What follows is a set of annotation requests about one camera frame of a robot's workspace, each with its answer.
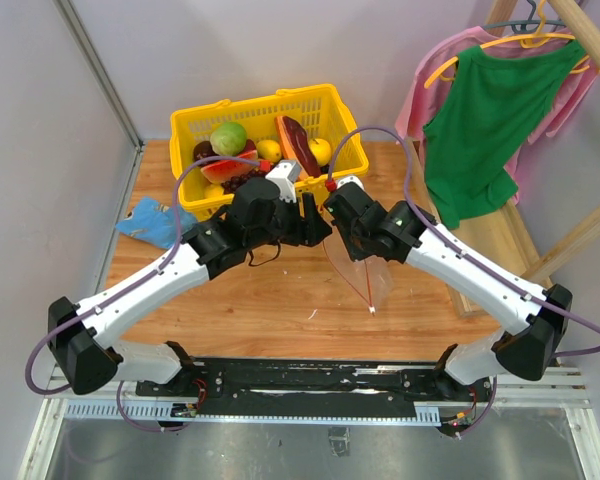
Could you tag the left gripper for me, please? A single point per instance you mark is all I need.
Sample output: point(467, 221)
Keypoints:
point(312, 229)

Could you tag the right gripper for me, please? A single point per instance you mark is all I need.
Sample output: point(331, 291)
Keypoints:
point(354, 251)

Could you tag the clear zip top bag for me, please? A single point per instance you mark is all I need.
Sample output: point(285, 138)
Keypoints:
point(370, 278)

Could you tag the papaya half slice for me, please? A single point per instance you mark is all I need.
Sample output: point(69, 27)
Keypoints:
point(294, 144)

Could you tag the watermelon slice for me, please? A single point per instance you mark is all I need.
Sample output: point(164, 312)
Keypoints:
point(221, 171)

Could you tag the yellow plastic basket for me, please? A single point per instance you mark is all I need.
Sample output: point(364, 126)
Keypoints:
point(319, 109)

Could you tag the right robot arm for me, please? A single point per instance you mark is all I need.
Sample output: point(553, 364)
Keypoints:
point(531, 318)

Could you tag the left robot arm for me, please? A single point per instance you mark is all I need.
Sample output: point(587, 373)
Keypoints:
point(90, 349)

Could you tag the green tank top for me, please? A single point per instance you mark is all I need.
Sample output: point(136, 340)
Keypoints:
point(493, 105)

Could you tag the yellow apple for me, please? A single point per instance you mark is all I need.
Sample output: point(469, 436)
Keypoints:
point(321, 150)

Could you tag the yellow lemon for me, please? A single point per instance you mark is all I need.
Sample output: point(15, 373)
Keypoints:
point(269, 150)

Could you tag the dark grape bunch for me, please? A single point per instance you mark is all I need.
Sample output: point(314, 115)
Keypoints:
point(234, 183)

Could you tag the green cabbage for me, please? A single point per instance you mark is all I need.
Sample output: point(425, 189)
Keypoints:
point(228, 139)

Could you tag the wooden clothes rack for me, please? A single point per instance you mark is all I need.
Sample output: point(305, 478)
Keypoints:
point(560, 187)

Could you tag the dark mangosteen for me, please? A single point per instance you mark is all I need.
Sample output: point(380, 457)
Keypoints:
point(203, 150)

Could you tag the blue cloth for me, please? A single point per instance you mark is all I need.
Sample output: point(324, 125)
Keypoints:
point(151, 222)

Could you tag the pink shirt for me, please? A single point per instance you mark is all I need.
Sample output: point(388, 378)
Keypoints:
point(421, 104)

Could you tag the yellow clothes hanger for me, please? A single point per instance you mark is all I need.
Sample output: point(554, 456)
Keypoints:
point(532, 40)

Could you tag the grey clothes hanger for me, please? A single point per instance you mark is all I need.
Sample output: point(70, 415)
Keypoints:
point(505, 18)

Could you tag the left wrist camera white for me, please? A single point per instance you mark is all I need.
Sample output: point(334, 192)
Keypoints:
point(284, 176)

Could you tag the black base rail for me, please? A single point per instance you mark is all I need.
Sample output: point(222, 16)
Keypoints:
point(312, 390)

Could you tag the aluminium frame post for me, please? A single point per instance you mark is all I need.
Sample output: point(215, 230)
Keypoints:
point(77, 29)

